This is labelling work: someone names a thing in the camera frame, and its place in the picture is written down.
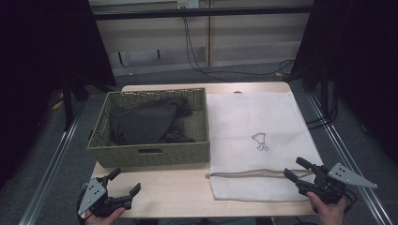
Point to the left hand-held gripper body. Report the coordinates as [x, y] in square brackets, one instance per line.
[94, 195]

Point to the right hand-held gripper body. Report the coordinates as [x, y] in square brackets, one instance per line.
[328, 187]

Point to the green woven basket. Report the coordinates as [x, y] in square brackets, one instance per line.
[150, 156]

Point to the dark cloth garment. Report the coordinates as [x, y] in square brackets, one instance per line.
[147, 122]

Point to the white mesh laundry bag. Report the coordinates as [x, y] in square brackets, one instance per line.
[250, 118]

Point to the person's left hand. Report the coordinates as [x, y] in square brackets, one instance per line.
[104, 219]

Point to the person's right hand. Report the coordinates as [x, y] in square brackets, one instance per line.
[330, 214]

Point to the black stand leg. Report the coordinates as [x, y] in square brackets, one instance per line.
[67, 109]

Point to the dark curtain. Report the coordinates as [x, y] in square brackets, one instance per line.
[47, 47]
[359, 62]

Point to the black horizontal metal bar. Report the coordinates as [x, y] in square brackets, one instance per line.
[200, 12]

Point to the metal floor rail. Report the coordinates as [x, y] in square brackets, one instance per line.
[344, 153]
[47, 178]

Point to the white wall socket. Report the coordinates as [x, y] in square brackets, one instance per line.
[187, 3]

